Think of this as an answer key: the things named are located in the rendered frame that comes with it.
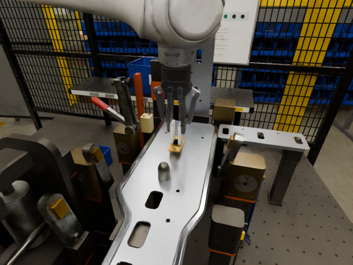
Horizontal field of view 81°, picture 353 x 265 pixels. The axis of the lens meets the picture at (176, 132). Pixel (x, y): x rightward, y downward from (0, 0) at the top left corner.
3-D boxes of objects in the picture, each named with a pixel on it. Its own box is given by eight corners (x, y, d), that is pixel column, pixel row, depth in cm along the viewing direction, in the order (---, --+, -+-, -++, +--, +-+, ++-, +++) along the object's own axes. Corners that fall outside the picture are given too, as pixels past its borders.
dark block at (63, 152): (96, 271, 63) (53, 163, 41) (76, 265, 64) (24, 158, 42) (105, 254, 67) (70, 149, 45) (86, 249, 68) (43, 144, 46)
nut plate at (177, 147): (179, 152, 61) (179, 149, 60) (166, 150, 62) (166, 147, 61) (185, 137, 68) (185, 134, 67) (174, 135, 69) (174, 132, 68)
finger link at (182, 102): (179, 83, 56) (184, 83, 56) (183, 120, 62) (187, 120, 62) (176, 88, 53) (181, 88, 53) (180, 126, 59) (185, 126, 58)
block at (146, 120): (155, 194, 88) (149, 118, 69) (147, 193, 89) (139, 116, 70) (157, 188, 91) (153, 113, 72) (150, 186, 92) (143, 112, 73)
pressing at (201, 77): (208, 115, 85) (216, 22, 67) (180, 112, 88) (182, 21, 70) (208, 114, 86) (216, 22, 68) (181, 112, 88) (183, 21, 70)
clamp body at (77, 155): (115, 255, 67) (89, 167, 47) (85, 247, 69) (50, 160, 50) (124, 236, 72) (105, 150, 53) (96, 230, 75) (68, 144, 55)
